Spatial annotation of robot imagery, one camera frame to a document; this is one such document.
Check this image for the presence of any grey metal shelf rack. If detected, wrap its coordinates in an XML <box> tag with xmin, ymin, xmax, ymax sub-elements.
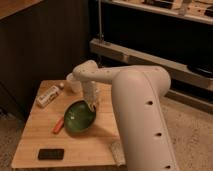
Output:
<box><xmin>89</xmin><ymin>0</ymin><xmax>213</xmax><ymax>114</ymax></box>

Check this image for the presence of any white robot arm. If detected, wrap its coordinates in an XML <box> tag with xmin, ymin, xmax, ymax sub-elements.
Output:
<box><xmin>72</xmin><ymin>60</ymin><xmax>179</xmax><ymax>171</ymax></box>

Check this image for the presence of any vertical metal pole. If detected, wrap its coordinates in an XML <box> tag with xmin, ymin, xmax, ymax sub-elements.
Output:
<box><xmin>98</xmin><ymin>0</ymin><xmax>104</xmax><ymax>43</ymax></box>

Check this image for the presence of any white plastic bottle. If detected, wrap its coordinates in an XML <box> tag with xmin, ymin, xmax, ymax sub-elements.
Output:
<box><xmin>36</xmin><ymin>83</ymin><xmax>64</xmax><ymax>108</ymax></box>

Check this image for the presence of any green ceramic bowl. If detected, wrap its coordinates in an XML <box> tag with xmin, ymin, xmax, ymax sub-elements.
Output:
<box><xmin>64</xmin><ymin>100</ymin><xmax>96</xmax><ymax>135</ymax></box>

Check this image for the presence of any black rectangular phone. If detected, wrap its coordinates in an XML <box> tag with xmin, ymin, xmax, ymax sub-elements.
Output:
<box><xmin>38</xmin><ymin>149</ymin><xmax>64</xmax><ymax>160</ymax></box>

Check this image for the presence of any grey cloth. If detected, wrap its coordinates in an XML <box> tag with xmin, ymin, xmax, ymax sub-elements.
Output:
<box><xmin>110</xmin><ymin>141</ymin><xmax>125</xmax><ymax>166</ymax></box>

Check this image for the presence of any clear plastic cup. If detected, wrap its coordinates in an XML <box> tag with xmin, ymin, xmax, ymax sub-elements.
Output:
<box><xmin>66</xmin><ymin>73</ymin><xmax>82</xmax><ymax>93</ymax></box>

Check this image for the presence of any orange carrot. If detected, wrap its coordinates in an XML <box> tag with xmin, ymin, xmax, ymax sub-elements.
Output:
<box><xmin>52</xmin><ymin>117</ymin><xmax>64</xmax><ymax>134</ymax></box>

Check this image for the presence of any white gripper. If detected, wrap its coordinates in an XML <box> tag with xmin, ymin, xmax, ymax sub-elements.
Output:
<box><xmin>82</xmin><ymin>81</ymin><xmax>98</xmax><ymax>112</ymax></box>

